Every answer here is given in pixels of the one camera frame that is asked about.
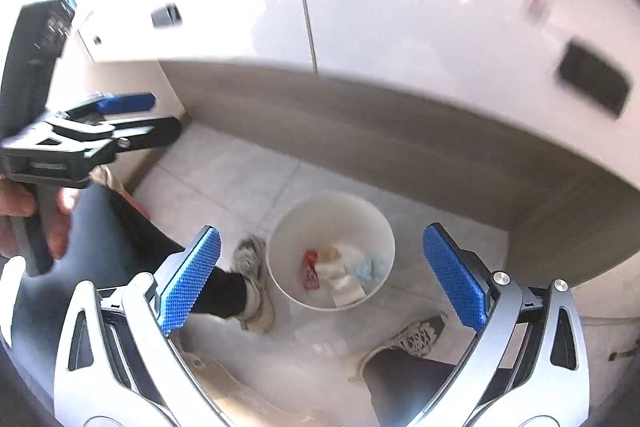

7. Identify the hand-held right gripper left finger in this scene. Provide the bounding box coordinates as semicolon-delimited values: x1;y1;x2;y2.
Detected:
54;225;236;427

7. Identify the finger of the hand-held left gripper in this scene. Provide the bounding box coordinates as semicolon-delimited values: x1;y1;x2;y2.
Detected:
47;93;156;126
60;116;182;156

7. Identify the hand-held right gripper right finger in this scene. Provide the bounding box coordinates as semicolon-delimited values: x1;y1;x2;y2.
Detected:
407;222;591;427

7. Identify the light blue mask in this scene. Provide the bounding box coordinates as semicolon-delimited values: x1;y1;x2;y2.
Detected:
354;254;387;283

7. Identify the red wrapper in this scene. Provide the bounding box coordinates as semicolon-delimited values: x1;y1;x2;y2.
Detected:
301;250;321;290

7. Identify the white round bin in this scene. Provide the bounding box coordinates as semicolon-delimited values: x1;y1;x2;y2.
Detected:
266;192;396;312

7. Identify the person's left hand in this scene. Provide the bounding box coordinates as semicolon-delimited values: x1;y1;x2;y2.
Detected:
0;177;78;260

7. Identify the grey sneaker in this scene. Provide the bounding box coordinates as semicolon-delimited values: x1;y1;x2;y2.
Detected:
231;234;276;334
345;313;451;380

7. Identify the person's left leg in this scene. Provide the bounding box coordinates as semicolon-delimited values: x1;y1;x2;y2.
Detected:
7;182;249;388

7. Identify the person's leg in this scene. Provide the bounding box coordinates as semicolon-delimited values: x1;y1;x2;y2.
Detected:
361;349;483;427
7;182;249;388

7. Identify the person's right leg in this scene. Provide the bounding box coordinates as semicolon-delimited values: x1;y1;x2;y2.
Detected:
361;349;483;427

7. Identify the wooden bed base panel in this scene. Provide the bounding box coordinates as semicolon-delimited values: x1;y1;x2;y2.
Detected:
157;59;640;290

